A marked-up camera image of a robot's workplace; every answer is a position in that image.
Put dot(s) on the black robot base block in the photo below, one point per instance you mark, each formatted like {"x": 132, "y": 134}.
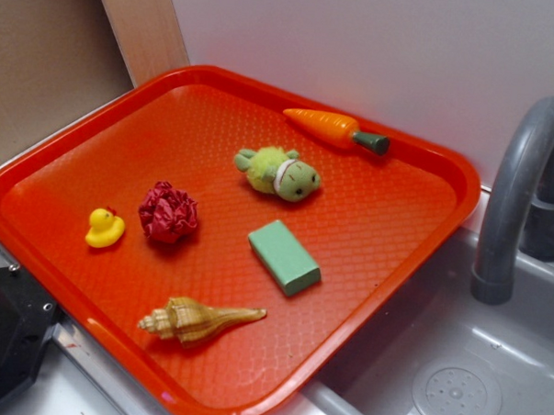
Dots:
{"x": 28, "y": 314}

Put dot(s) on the green plush turtle toy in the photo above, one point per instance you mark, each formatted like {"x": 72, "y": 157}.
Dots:
{"x": 274, "y": 171}

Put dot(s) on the orange plastic tray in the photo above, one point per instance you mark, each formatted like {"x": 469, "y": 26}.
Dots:
{"x": 370, "y": 225}

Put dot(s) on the green rectangular block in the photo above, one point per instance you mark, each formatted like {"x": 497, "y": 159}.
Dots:
{"x": 285, "y": 258}

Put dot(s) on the orange plastic toy carrot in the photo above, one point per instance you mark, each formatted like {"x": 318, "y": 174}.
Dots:
{"x": 338, "y": 130}

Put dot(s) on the red crumpled ball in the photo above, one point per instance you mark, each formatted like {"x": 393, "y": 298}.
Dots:
{"x": 167, "y": 213}

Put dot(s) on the tan spiral seashell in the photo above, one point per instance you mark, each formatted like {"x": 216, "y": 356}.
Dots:
{"x": 192, "y": 323}

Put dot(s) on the yellow rubber duck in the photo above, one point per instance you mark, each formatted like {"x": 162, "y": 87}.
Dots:
{"x": 105, "y": 228}

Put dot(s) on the grey toy sink basin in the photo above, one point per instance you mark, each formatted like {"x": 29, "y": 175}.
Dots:
{"x": 433, "y": 349}

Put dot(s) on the light wooden board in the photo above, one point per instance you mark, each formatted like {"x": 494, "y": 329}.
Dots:
{"x": 148, "y": 35}

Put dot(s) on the grey toy faucet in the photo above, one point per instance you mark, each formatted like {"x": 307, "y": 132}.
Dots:
{"x": 520, "y": 213}

